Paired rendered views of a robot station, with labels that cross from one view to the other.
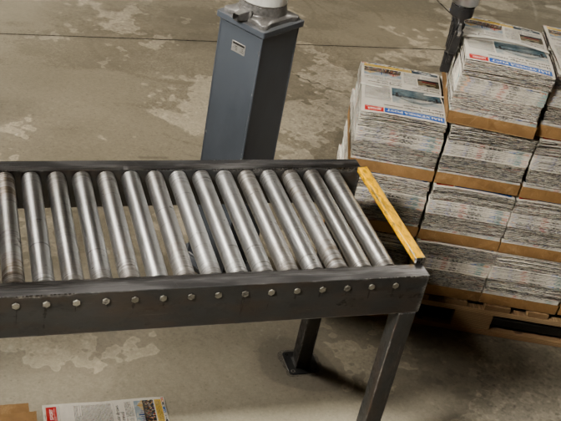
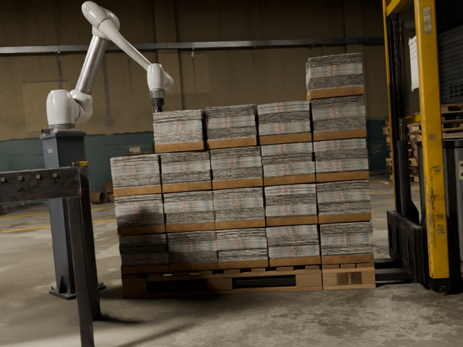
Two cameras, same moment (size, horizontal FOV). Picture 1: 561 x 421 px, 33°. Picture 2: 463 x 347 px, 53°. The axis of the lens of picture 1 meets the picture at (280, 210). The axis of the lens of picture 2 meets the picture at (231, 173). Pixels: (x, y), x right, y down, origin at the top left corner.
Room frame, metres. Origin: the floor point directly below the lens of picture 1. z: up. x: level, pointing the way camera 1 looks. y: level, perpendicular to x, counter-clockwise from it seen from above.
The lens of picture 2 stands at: (0.14, -1.34, 0.83)
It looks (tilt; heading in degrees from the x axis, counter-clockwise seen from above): 3 degrees down; 10
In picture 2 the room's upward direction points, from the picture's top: 4 degrees counter-clockwise
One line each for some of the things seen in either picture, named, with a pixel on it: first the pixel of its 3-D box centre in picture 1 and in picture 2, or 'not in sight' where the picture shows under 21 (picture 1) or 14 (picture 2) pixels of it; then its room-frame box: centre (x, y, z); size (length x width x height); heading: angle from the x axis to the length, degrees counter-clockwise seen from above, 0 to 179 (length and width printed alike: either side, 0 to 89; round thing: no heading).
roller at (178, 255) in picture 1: (169, 225); not in sight; (1.93, 0.27, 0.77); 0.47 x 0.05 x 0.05; 23
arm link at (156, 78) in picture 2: not in sight; (156, 76); (2.91, -0.44, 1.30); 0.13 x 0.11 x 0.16; 0
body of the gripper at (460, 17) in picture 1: (459, 17); (158, 107); (2.89, -0.44, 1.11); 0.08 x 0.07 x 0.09; 3
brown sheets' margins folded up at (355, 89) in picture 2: not in sight; (337, 174); (2.95, -1.48, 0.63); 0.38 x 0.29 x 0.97; 3
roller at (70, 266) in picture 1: (64, 229); not in sight; (1.83, 0.51, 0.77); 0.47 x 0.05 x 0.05; 23
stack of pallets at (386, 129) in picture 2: not in sight; (428, 143); (9.18, -3.44, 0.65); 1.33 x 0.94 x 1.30; 117
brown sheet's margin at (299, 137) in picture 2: not in sight; (285, 139); (2.94, -1.19, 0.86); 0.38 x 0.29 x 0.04; 3
